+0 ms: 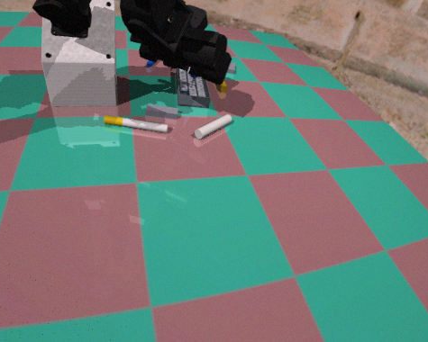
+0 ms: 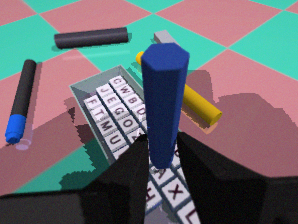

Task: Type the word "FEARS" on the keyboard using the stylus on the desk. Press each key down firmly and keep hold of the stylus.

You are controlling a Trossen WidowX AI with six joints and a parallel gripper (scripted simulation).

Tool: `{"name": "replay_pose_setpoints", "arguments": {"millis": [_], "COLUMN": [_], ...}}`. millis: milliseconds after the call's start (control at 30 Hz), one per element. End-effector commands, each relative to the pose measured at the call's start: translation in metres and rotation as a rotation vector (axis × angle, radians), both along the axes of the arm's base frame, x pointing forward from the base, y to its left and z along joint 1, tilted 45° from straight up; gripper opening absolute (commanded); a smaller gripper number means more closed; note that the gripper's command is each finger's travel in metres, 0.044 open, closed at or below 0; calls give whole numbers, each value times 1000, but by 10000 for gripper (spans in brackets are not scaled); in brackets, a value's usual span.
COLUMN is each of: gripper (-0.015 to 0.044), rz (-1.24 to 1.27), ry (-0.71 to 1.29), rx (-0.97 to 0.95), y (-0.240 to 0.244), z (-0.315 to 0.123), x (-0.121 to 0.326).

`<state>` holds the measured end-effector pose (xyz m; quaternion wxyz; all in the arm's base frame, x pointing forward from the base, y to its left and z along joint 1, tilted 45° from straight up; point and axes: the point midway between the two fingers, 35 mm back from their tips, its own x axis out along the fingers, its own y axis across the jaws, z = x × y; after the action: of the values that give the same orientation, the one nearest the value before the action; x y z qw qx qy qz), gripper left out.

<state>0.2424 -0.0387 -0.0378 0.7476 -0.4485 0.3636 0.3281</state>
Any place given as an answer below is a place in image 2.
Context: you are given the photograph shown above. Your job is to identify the yellow stylus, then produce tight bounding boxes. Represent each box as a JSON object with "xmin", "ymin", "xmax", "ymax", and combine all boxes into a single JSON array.
[{"xmin": 136, "ymin": 51, "xmax": 222, "ymax": 126}]

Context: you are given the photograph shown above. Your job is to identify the dark grey cylinder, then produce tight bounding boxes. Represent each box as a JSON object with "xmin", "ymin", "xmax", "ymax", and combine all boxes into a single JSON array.
[{"xmin": 53, "ymin": 27, "xmax": 129, "ymax": 49}]

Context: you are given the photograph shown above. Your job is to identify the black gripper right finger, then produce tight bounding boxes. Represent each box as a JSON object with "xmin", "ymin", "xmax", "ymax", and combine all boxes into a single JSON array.
[{"xmin": 177, "ymin": 132, "xmax": 298, "ymax": 224}]

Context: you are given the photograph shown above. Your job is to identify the black marker with blue cap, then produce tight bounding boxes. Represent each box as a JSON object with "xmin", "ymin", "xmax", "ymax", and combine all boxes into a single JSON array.
[{"xmin": 5, "ymin": 59, "xmax": 36, "ymax": 143}]

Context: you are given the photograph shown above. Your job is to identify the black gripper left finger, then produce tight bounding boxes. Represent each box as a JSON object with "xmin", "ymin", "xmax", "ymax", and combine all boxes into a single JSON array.
[{"xmin": 0, "ymin": 134, "xmax": 149, "ymax": 224}]

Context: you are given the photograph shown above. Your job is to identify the grey keyboard with white letter keys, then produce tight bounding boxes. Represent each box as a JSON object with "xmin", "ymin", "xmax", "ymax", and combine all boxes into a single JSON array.
[{"xmin": 68, "ymin": 64, "xmax": 200, "ymax": 224}]

